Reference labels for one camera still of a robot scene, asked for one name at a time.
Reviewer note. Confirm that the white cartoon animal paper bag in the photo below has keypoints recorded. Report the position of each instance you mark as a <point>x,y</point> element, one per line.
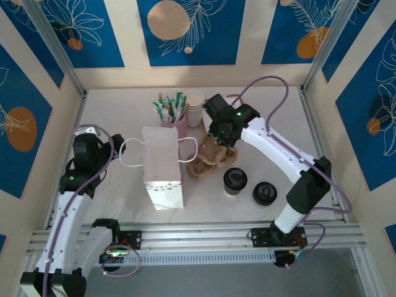
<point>162,173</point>

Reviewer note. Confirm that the black plastic cup lid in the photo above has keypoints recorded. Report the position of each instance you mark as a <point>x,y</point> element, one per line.
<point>235,177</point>
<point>264,193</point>

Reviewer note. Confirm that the brown pulp cup carrier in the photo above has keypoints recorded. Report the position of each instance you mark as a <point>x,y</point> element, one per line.
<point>199,168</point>

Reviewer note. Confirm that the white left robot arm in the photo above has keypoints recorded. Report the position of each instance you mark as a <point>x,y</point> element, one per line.
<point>66,222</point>

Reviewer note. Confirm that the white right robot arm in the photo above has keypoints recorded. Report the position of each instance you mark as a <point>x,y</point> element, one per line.
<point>278,148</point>

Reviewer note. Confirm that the brown cardboard napkin box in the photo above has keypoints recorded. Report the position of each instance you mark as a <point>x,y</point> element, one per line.
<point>232,95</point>

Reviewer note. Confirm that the brown cardboard cup carrier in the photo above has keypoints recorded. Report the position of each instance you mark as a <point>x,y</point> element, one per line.
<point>224,154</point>

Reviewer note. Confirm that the green white wrapped straw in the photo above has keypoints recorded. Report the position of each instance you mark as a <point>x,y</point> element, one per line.
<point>165,103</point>
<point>184,105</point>
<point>177,103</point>
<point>158,109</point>

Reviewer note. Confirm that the pink straw holder cup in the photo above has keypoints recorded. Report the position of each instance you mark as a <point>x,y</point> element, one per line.
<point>174,127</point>

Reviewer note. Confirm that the wooden stir stick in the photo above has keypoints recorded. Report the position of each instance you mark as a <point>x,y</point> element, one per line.
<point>160,96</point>

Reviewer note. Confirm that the controller board with lights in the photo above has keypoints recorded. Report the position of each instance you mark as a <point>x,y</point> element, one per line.
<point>115,252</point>

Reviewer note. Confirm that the aluminium side rail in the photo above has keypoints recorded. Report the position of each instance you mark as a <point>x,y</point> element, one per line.
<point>318,130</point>

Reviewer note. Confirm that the aluminium frame post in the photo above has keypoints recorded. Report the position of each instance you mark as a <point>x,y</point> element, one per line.
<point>52,46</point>
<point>331,46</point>

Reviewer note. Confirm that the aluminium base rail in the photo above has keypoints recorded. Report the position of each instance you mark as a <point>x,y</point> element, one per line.
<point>201,238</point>

